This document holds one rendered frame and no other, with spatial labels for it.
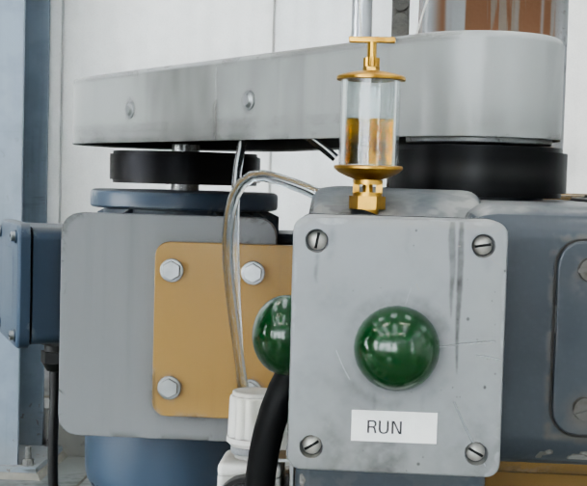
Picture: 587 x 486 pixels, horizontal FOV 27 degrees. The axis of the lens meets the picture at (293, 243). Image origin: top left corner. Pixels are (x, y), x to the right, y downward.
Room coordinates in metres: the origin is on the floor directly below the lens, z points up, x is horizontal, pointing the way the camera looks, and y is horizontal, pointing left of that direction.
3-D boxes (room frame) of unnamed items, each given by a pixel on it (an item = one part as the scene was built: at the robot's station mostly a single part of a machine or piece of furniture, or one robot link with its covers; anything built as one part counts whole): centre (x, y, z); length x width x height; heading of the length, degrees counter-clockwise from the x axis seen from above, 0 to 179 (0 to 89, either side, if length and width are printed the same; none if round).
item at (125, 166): (0.97, 0.09, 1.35); 0.12 x 0.12 x 0.04
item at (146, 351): (0.88, 0.03, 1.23); 0.28 x 0.07 x 0.16; 86
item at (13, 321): (0.93, 0.18, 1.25); 0.10 x 0.08 x 0.12; 21
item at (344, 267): (0.44, -0.04, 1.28); 0.08 x 0.05 x 0.09; 86
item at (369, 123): (0.51, -0.03, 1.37); 0.03 x 0.02 x 0.03; 86
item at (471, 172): (0.62, -0.09, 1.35); 0.09 x 0.09 x 0.03
